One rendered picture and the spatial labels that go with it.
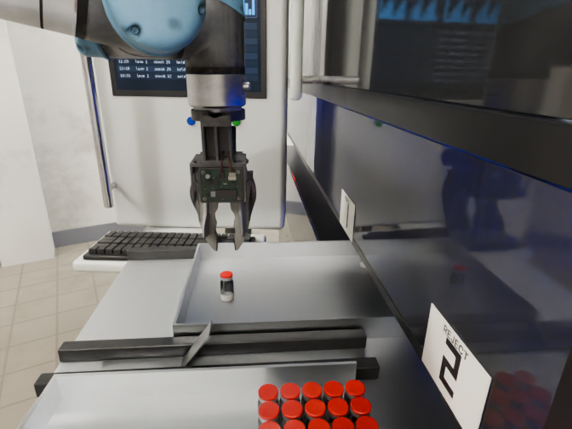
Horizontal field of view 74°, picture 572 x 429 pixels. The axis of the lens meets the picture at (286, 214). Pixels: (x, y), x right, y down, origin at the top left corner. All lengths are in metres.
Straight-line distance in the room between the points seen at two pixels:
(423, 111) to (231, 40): 0.25
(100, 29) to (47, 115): 2.73
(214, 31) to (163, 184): 0.69
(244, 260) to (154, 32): 0.52
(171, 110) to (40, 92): 2.05
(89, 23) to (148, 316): 0.43
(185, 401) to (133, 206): 0.77
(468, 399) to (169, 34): 0.34
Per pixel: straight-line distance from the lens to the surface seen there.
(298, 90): 0.81
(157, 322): 0.62
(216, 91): 0.49
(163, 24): 0.33
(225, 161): 0.49
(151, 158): 1.11
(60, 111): 3.07
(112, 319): 0.65
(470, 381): 0.32
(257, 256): 0.77
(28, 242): 3.07
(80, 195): 3.17
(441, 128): 0.33
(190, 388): 0.49
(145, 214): 1.17
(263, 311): 0.61
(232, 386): 0.49
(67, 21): 0.35
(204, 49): 0.49
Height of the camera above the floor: 1.23
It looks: 20 degrees down
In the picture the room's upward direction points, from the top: 1 degrees clockwise
